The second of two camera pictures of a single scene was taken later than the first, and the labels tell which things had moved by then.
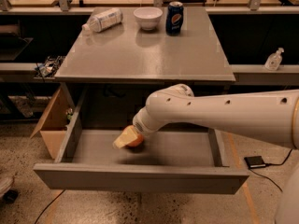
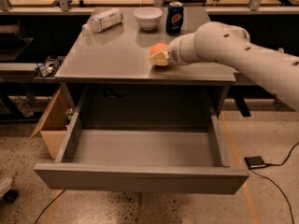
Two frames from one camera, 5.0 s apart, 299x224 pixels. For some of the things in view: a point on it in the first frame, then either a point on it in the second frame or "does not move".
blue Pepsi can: (174, 19) does not move
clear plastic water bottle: (105, 20) does not move
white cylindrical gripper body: (139, 125) to (175, 55)
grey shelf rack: (34, 43) does not move
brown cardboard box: (53, 123) does not move
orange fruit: (139, 140) to (159, 48)
